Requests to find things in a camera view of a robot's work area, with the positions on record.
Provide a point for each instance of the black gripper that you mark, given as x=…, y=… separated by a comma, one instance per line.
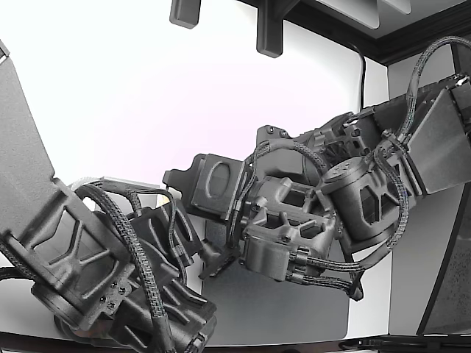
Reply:
x=217, y=191
x=184, y=235

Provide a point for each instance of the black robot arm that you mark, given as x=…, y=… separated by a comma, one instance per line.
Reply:
x=55, y=228
x=353, y=198

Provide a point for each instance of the gray mat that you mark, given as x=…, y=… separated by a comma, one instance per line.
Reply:
x=276, y=312

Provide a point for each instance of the large white panel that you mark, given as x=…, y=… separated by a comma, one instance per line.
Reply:
x=353, y=11

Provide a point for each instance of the small white panel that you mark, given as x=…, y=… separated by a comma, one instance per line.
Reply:
x=397, y=5

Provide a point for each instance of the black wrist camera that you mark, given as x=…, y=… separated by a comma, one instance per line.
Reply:
x=217, y=257

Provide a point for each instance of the short black bracket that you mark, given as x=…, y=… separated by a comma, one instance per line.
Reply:
x=184, y=13

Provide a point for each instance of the long black bracket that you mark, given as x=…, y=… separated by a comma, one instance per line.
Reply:
x=270, y=33

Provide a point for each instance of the black frame beam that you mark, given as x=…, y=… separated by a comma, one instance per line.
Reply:
x=379, y=48

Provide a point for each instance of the black frame leg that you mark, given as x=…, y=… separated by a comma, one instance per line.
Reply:
x=441, y=272

